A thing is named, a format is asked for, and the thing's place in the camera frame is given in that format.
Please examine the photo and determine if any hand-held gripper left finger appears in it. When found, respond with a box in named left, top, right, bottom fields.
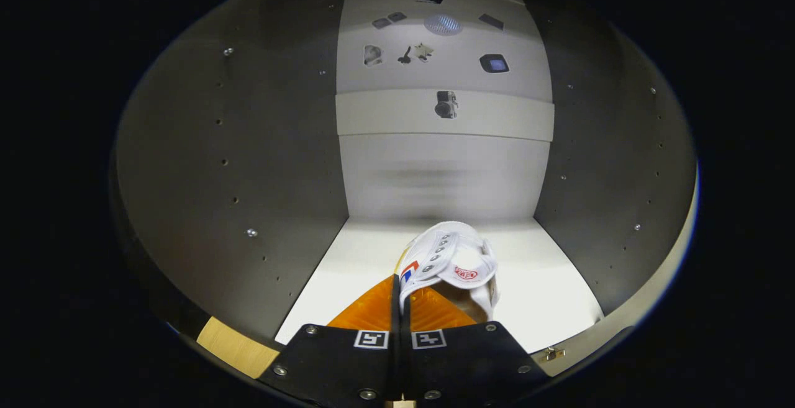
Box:
left=258, top=274, right=401, bottom=408

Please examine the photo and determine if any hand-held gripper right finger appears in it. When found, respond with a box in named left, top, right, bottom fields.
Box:
left=401, top=284, right=550, bottom=408

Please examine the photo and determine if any white shoe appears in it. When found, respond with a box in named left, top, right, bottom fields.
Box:
left=396, top=220, right=499, bottom=323

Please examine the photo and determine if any dark grey shoe cabinet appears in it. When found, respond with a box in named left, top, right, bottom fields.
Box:
left=112, top=0, right=697, bottom=384

